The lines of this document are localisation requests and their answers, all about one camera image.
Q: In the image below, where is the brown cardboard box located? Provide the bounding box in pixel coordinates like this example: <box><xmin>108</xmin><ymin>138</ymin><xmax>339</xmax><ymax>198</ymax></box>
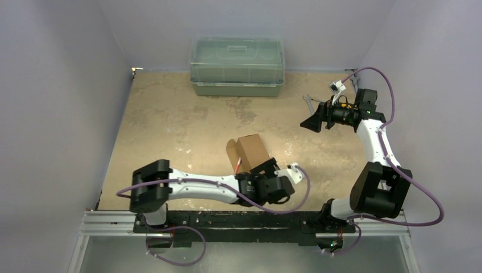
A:
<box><xmin>226</xmin><ymin>134</ymin><xmax>271</xmax><ymax>173</ymax></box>

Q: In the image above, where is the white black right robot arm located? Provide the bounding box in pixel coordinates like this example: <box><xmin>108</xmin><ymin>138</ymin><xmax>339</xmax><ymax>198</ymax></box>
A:
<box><xmin>300</xmin><ymin>89</ymin><xmax>412</xmax><ymax>231</ymax></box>

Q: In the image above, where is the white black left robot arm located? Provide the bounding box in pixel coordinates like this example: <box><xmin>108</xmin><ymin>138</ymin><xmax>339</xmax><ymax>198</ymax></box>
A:
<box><xmin>126</xmin><ymin>159</ymin><xmax>304</xmax><ymax>233</ymax></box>

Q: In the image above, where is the silver open-end wrench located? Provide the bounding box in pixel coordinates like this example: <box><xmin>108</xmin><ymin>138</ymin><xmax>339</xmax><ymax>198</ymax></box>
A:
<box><xmin>303</xmin><ymin>94</ymin><xmax>315</xmax><ymax>115</ymax></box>

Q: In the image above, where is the green clear-lid plastic toolbox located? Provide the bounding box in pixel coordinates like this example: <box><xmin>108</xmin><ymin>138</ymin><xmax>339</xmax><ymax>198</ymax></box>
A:
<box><xmin>189</xmin><ymin>36</ymin><xmax>285</xmax><ymax>97</ymax></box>

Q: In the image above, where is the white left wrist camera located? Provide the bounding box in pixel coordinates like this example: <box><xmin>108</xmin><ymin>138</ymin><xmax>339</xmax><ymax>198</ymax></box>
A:
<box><xmin>275</xmin><ymin>162</ymin><xmax>305</xmax><ymax>185</ymax></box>

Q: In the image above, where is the grey corner cable conduit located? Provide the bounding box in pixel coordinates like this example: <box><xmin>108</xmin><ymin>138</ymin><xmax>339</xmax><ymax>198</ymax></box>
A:
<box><xmin>346</xmin><ymin>69</ymin><xmax>360</xmax><ymax>91</ymax></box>

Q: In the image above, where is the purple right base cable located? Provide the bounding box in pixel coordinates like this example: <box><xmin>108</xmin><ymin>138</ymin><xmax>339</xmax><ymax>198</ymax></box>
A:
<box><xmin>321</xmin><ymin>222</ymin><xmax>362</xmax><ymax>257</ymax></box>

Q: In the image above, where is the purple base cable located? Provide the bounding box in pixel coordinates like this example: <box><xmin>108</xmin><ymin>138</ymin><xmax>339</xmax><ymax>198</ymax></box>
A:
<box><xmin>321</xmin><ymin>222</ymin><xmax>362</xmax><ymax>257</ymax></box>
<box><xmin>145</xmin><ymin>225</ymin><xmax>207</xmax><ymax>267</ymax></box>

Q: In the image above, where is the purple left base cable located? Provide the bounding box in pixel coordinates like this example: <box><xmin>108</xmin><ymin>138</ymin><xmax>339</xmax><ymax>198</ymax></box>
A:
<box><xmin>145</xmin><ymin>225</ymin><xmax>207</xmax><ymax>267</ymax></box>

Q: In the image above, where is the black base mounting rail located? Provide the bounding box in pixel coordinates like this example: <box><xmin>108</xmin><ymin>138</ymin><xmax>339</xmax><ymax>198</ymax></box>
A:
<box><xmin>134</xmin><ymin>210</ymin><xmax>356</xmax><ymax>248</ymax></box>

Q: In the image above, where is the aluminium frame extrusion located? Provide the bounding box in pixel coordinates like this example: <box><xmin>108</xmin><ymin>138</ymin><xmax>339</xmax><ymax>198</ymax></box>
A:
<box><xmin>79</xmin><ymin>210</ymin><xmax>410</xmax><ymax>237</ymax></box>

